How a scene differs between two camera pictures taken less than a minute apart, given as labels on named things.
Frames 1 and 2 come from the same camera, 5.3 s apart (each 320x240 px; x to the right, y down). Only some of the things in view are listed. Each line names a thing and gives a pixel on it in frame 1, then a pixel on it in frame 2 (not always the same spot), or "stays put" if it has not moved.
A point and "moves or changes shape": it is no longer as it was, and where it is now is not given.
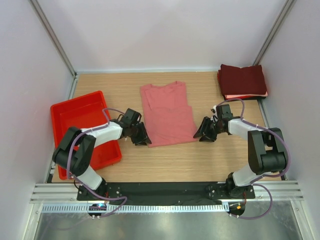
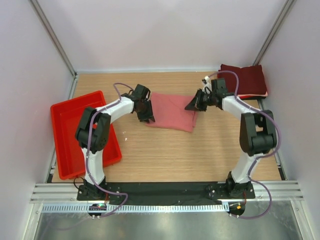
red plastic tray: x=85 y=112 stays put
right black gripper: x=204 y=127 to x=196 y=104
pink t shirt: x=169 y=120 moves or changes shape
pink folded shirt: x=229 y=96 stays put
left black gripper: x=143 y=138 to x=149 y=114
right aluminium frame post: x=288 y=4 stays put
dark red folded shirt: x=248 y=80 stays put
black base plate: x=160 y=193 stays put
